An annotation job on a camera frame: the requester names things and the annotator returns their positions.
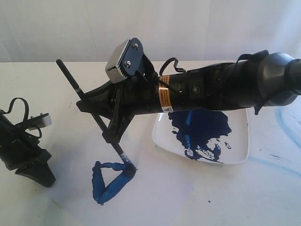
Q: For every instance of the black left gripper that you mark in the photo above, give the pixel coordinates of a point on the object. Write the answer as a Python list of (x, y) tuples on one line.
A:
[(19, 150)]

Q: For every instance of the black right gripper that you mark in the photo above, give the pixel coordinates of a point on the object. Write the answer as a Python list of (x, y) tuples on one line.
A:
[(142, 93)]

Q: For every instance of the black paintbrush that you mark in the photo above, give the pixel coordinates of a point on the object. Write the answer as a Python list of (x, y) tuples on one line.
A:
[(131, 169)]

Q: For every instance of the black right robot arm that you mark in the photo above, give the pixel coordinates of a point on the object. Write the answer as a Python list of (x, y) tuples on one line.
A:
[(254, 80)]

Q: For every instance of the white paper sheet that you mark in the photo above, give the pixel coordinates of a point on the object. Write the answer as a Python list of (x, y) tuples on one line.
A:
[(153, 197)]

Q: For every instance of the white square paint plate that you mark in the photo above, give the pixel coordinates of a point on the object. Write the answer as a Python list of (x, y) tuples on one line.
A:
[(203, 135)]

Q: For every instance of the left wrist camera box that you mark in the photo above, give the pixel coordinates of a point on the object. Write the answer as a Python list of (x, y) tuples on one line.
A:
[(40, 121)]

